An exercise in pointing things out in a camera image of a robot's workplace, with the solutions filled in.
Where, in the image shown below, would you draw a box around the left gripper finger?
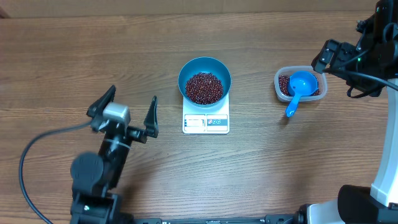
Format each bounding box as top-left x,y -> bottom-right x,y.
86,85 -> 116,118
144,96 -> 159,138

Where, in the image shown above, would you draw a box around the red adzuki beans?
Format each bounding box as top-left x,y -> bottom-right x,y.
185,72 -> 224,105

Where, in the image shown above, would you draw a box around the blue plastic measuring scoop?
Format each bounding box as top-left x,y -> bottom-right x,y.
285,71 -> 318,118

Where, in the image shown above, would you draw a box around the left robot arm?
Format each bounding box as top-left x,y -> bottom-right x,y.
70,86 -> 159,224

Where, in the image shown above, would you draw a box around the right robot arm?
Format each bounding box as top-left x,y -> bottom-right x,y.
293,0 -> 397,223

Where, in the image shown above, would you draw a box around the white digital kitchen scale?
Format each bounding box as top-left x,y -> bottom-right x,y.
182,94 -> 230,134

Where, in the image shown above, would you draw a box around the teal metal bowl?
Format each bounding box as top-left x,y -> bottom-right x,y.
178,57 -> 232,106

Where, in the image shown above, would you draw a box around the clear plastic food container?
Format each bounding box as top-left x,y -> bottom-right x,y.
274,65 -> 328,102

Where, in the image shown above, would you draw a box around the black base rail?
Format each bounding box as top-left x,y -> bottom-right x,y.
129,214 -> 295,224

